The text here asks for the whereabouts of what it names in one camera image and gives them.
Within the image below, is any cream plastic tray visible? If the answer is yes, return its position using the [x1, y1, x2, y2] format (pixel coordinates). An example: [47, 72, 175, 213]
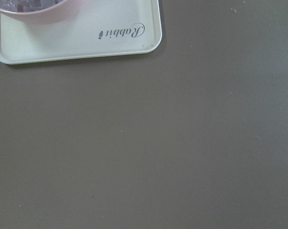
[0, 0, 162, 64]

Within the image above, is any pink bowl with ice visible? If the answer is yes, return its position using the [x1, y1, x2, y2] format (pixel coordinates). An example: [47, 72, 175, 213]
[0, 0, 87, 25]

